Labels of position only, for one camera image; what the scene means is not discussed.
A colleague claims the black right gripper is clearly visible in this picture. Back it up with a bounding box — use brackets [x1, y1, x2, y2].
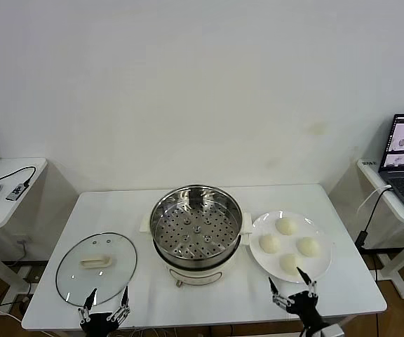
[268, 266, 329, 333]

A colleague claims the grey usb hub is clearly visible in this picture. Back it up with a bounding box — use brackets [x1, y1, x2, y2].
[5, 182, 27, 201]

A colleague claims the white steamed baozi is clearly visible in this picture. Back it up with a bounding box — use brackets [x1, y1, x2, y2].
[259, 234, 281, 253]
[279, 253, 304, 275]
[275, 217, 299, 236]
[296, 237, 321, 257]

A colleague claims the white floor power strip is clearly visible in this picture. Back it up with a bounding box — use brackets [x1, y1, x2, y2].
[0, 296, 31, 315]

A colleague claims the steel perforated steamer basket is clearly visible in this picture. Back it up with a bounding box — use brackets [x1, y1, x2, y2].
[139, 185, 253, 267]

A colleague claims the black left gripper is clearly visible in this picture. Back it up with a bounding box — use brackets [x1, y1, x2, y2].
[78, 285, 133, 333]

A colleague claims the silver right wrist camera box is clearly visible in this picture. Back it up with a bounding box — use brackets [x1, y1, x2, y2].
[319, 323, 345, 337]

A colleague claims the cream electric cooker base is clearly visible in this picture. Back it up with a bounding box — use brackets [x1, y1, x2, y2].
[140, 230, 251, 289]

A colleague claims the white round plate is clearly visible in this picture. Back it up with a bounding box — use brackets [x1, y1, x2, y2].
[249, 209, 333, 284]

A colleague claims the black laptop power cable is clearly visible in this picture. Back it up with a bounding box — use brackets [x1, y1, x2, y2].
[354, 187, 394, 246]

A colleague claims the white laptop cable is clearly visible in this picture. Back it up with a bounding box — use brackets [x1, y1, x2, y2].
[356, 185, 391, 213]

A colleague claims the glass pot lid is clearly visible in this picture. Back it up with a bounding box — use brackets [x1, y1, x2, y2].
[55, 230, 138, 308]

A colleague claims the black usb hub cable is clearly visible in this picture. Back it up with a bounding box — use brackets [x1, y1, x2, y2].
[0, 166, 37, 187]

